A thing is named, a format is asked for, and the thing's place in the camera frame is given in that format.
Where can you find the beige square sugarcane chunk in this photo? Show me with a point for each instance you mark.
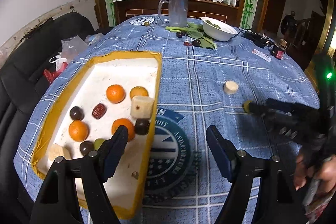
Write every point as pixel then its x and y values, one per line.
pixel 141 107

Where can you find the black power adapter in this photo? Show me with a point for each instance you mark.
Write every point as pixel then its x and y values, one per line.
pixel 257 37

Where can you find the person's right hand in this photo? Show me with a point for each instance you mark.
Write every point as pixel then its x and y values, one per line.
pixel 324 171

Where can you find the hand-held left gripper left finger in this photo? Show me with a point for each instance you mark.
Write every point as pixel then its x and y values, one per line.
pixel 113 158

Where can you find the red date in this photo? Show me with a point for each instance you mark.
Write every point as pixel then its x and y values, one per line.
pixel 99 110

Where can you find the round beige sugarcane slice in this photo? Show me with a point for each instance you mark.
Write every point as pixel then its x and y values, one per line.
pixel 231 87

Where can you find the clear plastic bag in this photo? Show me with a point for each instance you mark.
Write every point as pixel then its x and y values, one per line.
pixel 73 47

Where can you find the red white plastic bag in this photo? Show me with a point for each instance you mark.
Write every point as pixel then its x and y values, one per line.
pixel 53 69

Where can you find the black sofa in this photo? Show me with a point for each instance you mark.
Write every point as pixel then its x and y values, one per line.
pixel 26 82

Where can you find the white foam tray yellow tape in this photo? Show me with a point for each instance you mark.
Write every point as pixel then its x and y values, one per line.
pixel 118 74

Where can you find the blue plaid tablecloth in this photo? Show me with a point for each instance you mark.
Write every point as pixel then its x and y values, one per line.
pixel 210 69

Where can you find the orange tangerine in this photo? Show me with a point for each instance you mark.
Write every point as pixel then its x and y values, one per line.
pixel 78 130
pixel 121 127
pixel 115 93
pixel 139 92

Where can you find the small beige crumb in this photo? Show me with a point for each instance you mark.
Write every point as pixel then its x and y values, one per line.
pixel 135 174

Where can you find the dark purple passion fruit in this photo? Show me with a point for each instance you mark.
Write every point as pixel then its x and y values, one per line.
pixel 76 113
pixel 86 147
pixel 142 126

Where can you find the green leafy vegetables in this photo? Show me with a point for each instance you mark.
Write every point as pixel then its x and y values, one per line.
pixel 197 32

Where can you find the white bowl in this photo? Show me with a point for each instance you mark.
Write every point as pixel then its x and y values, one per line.
pixel 219 28

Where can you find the white red label card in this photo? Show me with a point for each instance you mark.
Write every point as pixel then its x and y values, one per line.
pixel 261 54

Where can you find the small dark purple fruit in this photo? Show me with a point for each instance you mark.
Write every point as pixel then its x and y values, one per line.
pixel 196 43
pixel 180 34

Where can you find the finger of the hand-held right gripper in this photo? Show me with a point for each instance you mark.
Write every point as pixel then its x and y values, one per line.
pixel 281 104
pixel 262 109

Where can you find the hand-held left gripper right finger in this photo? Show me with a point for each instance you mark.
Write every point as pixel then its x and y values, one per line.
pixel 220 158

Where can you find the patterned cloth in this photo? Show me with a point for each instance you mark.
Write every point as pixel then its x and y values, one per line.
pixel 317 197

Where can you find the small dark jar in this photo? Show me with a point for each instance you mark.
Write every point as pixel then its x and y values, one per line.
pixel 278 50

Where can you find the beige rounded sugarcane chunk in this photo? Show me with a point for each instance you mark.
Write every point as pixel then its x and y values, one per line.
pixel 59 151

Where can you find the clear plastic pitcher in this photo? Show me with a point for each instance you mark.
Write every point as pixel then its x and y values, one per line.
pixel 178 10

